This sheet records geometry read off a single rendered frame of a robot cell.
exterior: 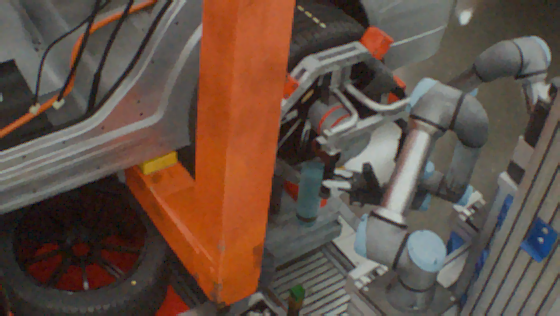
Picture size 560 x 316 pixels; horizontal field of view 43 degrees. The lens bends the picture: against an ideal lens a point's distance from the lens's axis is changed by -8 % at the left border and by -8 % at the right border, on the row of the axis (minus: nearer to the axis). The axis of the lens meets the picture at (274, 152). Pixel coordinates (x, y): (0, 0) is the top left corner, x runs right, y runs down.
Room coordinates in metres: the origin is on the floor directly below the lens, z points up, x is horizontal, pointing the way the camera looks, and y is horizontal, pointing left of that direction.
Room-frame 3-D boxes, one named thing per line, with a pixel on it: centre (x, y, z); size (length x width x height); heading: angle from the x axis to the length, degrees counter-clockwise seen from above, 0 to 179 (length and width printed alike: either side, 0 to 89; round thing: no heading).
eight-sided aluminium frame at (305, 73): (2.10, -0.17, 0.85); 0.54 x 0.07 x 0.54; 129
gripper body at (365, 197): (1.80, -0.32, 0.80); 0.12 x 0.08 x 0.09; 84
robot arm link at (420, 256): (1.37, -0.44, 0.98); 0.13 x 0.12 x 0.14; 68
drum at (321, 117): (2.05, -0.21, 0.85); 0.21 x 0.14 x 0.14; 39
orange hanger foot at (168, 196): (1.82, 0.32, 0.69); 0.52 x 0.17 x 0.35; 39
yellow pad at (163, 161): (1.95, 0.43, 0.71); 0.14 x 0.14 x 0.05; 39
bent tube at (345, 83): (2.07, -0.32, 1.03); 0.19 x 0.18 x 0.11; 39
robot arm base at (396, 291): (1.37, -0.45, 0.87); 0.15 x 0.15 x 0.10
